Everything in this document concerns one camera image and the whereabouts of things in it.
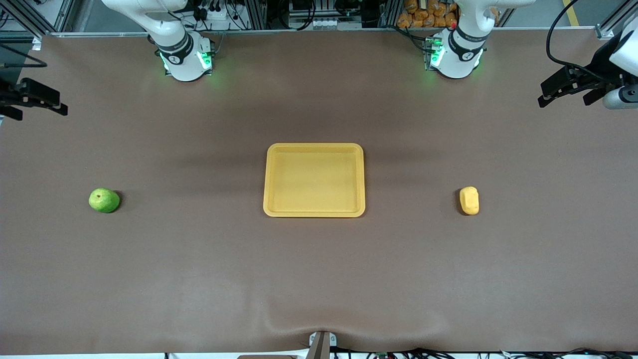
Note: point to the yellow plastic tray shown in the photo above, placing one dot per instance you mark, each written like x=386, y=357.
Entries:
x=314, y=180

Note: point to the yellow potato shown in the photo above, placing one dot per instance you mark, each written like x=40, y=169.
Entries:
x=469, y=201

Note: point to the pile of orange bread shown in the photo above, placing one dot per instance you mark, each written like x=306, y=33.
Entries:
x=418, y=12

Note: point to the grey electronics box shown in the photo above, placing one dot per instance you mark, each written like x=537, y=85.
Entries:
x=324, y=22

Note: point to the aluminium table frame rail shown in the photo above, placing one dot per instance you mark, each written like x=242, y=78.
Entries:
x=299, y=31

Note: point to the aluminium frame post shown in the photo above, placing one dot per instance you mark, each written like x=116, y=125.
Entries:
x=392, y=12
x=256, y=12

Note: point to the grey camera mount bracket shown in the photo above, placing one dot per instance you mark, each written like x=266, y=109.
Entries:
x=321, y=346

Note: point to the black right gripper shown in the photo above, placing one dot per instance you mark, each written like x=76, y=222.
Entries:
x=6, y=93

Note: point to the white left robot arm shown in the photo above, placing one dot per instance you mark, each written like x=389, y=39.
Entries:
x=463, y=40

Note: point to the green apple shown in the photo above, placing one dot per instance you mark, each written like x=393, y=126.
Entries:
x=104, y=200

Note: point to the brown table mat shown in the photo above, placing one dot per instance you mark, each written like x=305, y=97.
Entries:
x=319, y=274

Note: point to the aluminium diagonal strut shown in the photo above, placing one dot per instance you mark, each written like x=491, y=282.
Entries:
x=605, y=30
x=27, y=20

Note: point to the white power strip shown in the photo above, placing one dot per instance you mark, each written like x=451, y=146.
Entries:
x=217, y=12

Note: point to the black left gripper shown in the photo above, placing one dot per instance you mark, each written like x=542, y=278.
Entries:
x=599, y=68

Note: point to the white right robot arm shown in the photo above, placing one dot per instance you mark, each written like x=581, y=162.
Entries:
x=174, y=30

